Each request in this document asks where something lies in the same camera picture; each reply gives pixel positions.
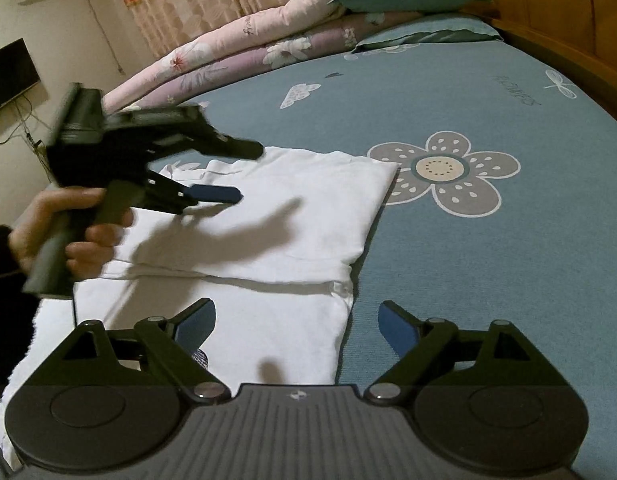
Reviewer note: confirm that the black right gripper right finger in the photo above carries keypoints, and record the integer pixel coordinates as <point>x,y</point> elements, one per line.
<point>437,351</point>

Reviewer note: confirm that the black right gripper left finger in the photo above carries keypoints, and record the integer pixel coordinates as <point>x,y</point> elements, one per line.
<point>152,362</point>

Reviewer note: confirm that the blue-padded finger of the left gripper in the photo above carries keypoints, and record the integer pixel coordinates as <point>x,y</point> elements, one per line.
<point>166,195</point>

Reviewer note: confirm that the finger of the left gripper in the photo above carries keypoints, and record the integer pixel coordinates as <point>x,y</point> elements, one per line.
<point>207,140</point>

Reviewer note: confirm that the white printed long-sleeve shirt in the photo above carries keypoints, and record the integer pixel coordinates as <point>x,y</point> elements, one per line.
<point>277,266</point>

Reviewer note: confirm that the dark sleeved forearm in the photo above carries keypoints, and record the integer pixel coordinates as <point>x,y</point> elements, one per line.
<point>17,311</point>

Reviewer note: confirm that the person's left hand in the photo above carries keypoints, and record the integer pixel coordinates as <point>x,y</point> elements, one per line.
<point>84,258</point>

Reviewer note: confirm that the purple floral folded quilt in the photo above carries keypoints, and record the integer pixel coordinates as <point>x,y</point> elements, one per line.
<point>341,35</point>

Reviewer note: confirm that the teal patterned bed sheet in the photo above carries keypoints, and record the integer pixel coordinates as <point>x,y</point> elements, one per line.
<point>505,206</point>

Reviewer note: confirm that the pink floral folded quilt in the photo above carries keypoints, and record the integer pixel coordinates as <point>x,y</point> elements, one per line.
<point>250,31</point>

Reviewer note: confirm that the lower teal pillow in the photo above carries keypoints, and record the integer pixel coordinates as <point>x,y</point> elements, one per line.
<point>432,29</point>

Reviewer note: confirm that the wooden headboard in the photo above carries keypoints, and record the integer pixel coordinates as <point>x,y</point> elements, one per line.
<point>577,37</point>

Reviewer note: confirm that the black wall television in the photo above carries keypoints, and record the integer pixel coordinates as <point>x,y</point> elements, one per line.
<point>18,73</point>

